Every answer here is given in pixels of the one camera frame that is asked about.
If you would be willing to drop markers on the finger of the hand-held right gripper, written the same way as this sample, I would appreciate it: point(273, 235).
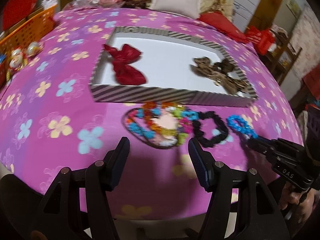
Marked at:
point(260, 146)

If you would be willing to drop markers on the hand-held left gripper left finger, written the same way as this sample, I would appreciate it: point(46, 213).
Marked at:
point(120, 161)

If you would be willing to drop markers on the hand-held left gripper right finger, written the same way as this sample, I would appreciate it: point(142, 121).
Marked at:
point(200, 165)

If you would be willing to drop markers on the black scrunchie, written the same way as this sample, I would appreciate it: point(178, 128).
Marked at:
point(221, 127)

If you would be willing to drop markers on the striped cardboard box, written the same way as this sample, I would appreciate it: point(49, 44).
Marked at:
point(150, 93)

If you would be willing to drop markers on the person's right hand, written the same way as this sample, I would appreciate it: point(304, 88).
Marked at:
point(287, 195)

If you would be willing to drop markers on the pink floral bedsheet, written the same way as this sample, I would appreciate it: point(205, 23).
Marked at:
point(62, 100)

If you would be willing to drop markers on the brown scrunchie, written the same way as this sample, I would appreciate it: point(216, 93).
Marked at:
point(226, 66)

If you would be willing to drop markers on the red fabric bow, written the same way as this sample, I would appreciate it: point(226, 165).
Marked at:
point(125, 67)

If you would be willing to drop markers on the wooden shelf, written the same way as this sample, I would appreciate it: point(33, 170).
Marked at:
point(285, 55)

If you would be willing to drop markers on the leopard print bow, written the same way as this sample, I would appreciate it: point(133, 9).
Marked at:
point(207, 67)

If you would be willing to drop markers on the red shopping bag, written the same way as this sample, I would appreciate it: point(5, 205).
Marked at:
point(261, 38)

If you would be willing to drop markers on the red pillow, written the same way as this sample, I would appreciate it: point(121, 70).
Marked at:
point(222, 26)

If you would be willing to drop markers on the white round ornament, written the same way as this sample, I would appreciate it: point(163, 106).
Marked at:
point(33, 48)

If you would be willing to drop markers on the orange plastic basket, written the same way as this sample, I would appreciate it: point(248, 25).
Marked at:
point(30, 30)

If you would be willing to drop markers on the white pillow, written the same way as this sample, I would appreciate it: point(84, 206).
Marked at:
point(175, 0)

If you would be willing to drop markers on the white crumpled plastic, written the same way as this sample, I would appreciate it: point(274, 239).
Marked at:
point(50, 3)

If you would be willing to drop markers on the red scalloped bag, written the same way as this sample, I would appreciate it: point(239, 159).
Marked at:
point(20, 0)

